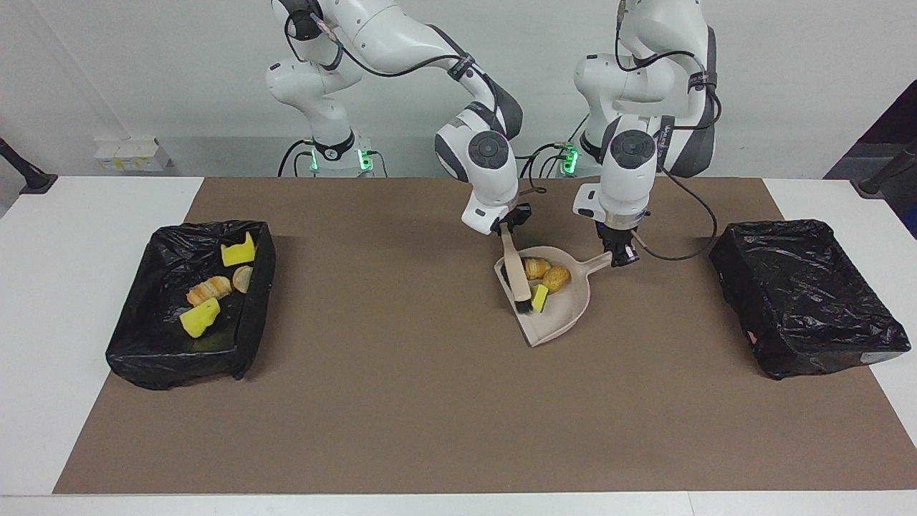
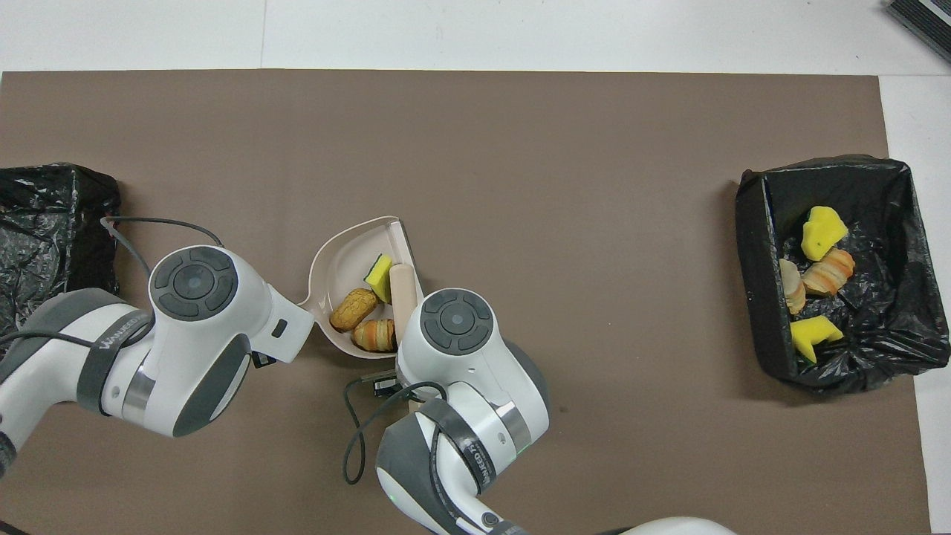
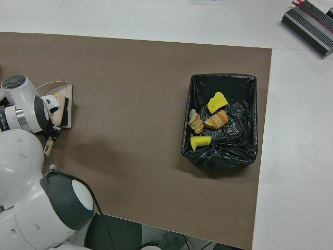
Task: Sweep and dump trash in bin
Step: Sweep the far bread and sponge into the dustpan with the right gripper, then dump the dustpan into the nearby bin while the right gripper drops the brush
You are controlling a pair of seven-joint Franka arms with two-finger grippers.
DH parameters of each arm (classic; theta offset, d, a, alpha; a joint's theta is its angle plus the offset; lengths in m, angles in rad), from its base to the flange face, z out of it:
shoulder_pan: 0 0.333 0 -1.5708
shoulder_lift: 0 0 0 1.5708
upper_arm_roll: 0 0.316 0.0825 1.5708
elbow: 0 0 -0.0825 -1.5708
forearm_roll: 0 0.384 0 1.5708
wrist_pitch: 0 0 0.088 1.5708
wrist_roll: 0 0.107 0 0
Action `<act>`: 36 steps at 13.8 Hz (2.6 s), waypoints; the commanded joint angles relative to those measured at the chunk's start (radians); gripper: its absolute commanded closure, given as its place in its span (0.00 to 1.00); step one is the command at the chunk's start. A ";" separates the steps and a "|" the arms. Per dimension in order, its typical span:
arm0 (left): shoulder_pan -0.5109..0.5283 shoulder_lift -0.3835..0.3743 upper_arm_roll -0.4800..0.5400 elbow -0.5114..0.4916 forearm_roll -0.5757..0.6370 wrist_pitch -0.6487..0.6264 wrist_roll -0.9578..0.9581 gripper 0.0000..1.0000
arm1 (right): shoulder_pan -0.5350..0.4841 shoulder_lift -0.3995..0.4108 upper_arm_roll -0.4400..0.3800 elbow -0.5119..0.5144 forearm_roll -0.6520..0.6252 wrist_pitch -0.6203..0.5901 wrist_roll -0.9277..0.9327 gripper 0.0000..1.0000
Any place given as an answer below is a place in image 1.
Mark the yellow sponge wedge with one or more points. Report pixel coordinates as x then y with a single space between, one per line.
539 298

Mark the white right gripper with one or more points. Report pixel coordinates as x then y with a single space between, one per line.
487 215

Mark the green and yellow sponge piece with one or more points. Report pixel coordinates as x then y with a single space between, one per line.
199 319

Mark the black stand pole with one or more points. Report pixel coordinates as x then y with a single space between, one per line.
885 172
25 172

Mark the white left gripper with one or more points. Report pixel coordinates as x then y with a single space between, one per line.
609 206

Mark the round brown bun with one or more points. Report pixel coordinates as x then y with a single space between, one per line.
557 279

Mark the yellow sponge chunk with dot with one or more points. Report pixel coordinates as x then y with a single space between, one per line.
238 254

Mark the beige plastic dustpan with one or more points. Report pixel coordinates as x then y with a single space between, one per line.
566 308

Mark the dark background panel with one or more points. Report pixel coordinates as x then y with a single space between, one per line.
895 122

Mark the large striped bread chunk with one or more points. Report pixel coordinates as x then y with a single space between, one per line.
210 289

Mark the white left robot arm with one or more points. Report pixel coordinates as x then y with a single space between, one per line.
645 79

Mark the beige hand brush black bristles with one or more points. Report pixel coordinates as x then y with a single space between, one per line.
517 272

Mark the small striped bread roll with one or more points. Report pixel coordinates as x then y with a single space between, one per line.
536 269

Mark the pale bread slice piece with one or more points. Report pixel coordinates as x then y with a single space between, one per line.
242 279

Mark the brown paper table mat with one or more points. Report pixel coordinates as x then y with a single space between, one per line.
458 430

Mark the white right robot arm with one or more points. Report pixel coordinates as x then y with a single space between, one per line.
401 36

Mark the white wall power box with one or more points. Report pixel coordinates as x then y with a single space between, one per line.
132 156

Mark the black bag lined bin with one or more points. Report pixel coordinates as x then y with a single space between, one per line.
143 358
802 301

